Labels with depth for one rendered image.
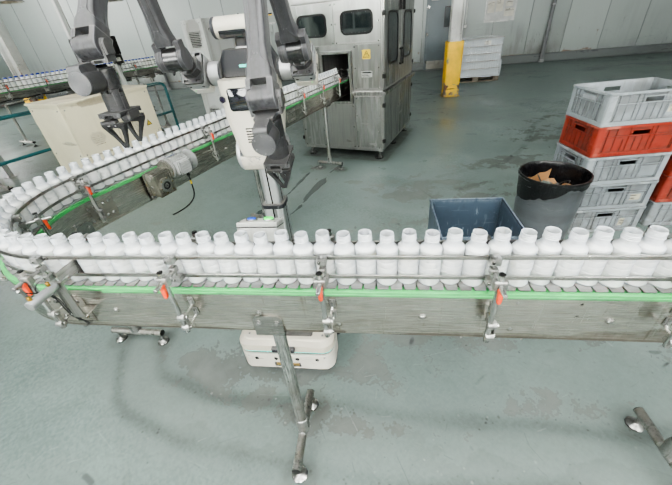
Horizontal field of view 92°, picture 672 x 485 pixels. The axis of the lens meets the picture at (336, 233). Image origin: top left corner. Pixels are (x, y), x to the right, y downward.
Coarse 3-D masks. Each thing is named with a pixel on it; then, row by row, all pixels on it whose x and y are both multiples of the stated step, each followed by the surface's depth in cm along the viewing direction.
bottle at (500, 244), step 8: (496, 232) 84; (504, 232) 85; (496, 240) 84; (504, 240) 83; (496, 248) 84; (504, 248) 84; (512, 248) 84; (488, 264) 88; (504, 264) 86; (488, 272) 89; (504, 272) 88
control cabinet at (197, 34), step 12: (192, 24) 536; (204, 24) 534; (192, 36) 547; (204, 36) 539; (192, 48) 559; (204, 48) 551; (216, 48) 564; (216, 60) 568; (204, 96) 604; (216, 96) 593; (216, 108) 606
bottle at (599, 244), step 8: (600, 232) 80; (608, 232) 81; (592, 240) 82; (600, 240) 80; (608, 240) 80; (592, 248) 82; (600, 248) 81; (608, 248) 80; (584, 264) 85; (592, 264) 83; (600, 264) 83; (584, 272) 85; (592, 272) 84; (600, 272) 84
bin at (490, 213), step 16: (432, 208) 139; (448, 208) 147; (464, 208) 146; (480, 208) 145; (496, 208) 144; (432, 224) 140; (448, 224) 151; (464, 224) 151; (480, 224) 150; (496, 224) 149; (512, 224) 131
